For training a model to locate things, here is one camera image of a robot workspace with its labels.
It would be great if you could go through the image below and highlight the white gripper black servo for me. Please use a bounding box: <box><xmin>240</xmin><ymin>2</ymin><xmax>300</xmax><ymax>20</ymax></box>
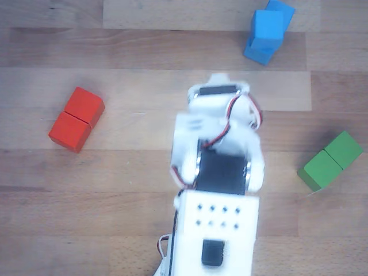
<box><xmin>187</xmin><ymin>72</ymin><xmax>251</xmax><ymax>116</ymax></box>

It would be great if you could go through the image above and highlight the small blue cube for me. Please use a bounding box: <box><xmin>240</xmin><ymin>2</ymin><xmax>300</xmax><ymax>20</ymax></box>
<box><xmin>251</xmin><ymin>9</ymin><xmax>286</xmax><ymax>50</ymax></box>

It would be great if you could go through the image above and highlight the long blue block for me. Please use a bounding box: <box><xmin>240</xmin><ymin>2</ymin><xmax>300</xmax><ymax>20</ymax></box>
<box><xmin>243</xmin><ymin>0</ymin><xmax>296</xmax><ymax>67</ymax></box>

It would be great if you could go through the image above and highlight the long green block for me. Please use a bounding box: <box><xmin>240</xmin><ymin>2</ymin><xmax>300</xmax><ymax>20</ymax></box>
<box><xmin>297</xmin><ymin>130</ymin><xmax>364</xmax><ymax>193</ymax></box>

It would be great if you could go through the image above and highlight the long red block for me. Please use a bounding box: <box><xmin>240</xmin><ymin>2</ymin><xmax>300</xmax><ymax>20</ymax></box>
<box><xmin>48</xmin><ymin>86</ymin><xmax>105</xmax><ymax>154</ymax></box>

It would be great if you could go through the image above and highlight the red white black wrist cable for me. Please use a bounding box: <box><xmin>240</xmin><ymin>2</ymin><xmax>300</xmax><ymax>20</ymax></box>
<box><xmin>200</xmin><ymin>91</ymin><xmax>264</xmax><ymax>151</ymax></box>

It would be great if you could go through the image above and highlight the red white elbow cable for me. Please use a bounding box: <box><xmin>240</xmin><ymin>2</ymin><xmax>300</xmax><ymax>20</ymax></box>
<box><xmin>170</xmin><ymin>164</ymin><xmax>186</xmax><ymax>189</ymax></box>

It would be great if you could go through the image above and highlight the long black arm cable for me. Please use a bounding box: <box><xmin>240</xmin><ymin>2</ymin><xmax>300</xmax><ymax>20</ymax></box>
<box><xmin>168</xmin><ymin>209</ymin><xmax>179</xmax><ymax>273</ymax></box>

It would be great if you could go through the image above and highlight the red white shoulder cable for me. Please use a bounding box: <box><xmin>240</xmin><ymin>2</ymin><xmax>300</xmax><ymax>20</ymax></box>
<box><xmin>156</xmin><ymin>233</ymin><xmax>172</xmax><ymax>258</ymax></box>

